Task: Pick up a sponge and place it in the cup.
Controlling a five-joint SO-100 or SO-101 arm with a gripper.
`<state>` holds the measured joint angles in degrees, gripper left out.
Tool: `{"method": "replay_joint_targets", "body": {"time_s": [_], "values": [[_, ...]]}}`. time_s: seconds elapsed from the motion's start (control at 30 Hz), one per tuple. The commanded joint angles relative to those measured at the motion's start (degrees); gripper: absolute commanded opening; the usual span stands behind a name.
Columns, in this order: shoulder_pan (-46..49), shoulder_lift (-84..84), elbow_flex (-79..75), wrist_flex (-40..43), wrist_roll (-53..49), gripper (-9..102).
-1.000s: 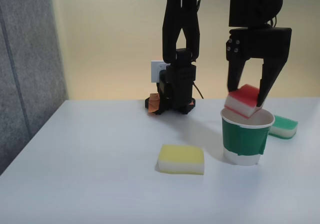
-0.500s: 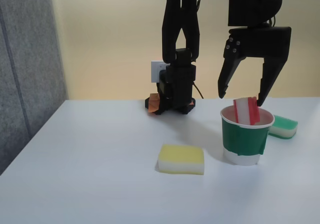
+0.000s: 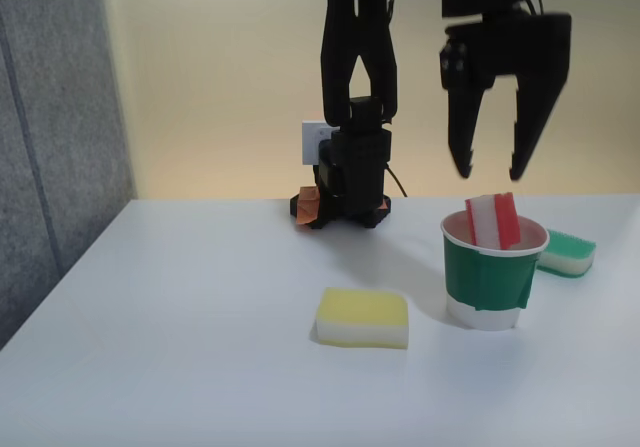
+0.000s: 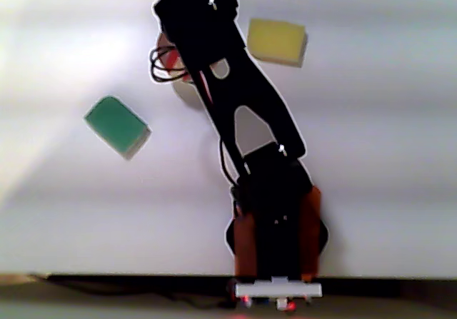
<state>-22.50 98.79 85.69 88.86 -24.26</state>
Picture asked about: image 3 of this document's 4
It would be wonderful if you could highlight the red and white sponge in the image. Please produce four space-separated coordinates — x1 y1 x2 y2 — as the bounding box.
464 191 522 250

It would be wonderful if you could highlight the green and white sponge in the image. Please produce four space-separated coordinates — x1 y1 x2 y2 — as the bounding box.
535 229 597 279

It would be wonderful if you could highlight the white cup with green tape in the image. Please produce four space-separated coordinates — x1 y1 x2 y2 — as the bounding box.
439 210 551 331

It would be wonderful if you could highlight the large orange tape piece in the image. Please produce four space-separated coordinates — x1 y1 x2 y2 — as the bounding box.
295 185 321 228

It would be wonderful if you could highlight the yellow and white sponge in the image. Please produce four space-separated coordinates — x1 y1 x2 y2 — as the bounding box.
314 288 411 352

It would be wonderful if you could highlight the grey felt partition panel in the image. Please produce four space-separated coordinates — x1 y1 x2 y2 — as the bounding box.
0 0 136 351

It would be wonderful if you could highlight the black cable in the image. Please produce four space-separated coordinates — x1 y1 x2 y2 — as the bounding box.
384 164 407 198

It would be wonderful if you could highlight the white wall socket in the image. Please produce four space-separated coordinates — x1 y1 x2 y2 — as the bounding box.
301 120 334 166

